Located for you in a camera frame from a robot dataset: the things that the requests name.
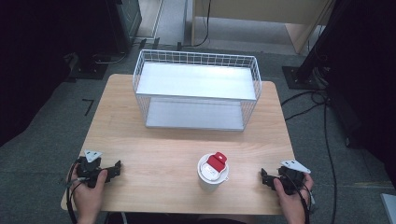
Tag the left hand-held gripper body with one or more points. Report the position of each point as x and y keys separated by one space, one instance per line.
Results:
x=89 y=169

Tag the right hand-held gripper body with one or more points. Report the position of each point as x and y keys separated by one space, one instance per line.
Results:
x=292 y=179

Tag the white cup with red lid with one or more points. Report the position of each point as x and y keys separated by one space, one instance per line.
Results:
x=212 y=174

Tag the person's right hand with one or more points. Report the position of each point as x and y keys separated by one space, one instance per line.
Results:
x=294 y=203

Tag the person's left hand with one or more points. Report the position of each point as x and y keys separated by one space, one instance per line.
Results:
x=88 y=199

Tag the person's lap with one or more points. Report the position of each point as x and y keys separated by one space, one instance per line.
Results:
x=174 y=219

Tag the black metal stand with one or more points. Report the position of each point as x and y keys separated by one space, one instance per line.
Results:
x=314 y=49

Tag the dark cabinet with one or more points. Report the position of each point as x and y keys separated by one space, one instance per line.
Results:
x=124 y=21

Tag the light wooden desk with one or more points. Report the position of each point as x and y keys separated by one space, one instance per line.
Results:
x=264 y=11

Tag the black stand base plate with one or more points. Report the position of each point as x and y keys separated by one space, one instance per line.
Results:
x=88 y=70

